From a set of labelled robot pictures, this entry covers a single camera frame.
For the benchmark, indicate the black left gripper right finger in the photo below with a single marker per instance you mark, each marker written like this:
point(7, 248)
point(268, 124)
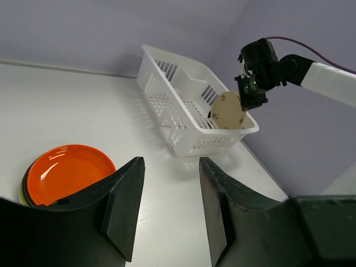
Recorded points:
point(246, 228)

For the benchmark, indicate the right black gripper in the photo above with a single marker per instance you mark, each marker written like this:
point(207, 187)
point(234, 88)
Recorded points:
point(259, 63)

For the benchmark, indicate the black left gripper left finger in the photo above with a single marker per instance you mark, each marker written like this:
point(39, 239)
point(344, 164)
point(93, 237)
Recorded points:
point(93, 227)

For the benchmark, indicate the cream plate small flowers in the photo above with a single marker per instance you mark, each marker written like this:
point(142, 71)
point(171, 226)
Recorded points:
point(226, 111)

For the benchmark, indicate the orange plate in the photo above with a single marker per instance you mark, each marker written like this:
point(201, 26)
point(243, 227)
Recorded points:
point(65, 170)

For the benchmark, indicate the lime green plate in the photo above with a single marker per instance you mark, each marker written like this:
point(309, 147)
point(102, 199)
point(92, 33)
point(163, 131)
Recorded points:
point(24, 199)

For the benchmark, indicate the plain black plate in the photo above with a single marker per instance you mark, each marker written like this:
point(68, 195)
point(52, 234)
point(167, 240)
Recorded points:
point(24, 181)

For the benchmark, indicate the white plastic dish rack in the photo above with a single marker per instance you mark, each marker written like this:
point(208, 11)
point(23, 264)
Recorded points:
point(181, 92)

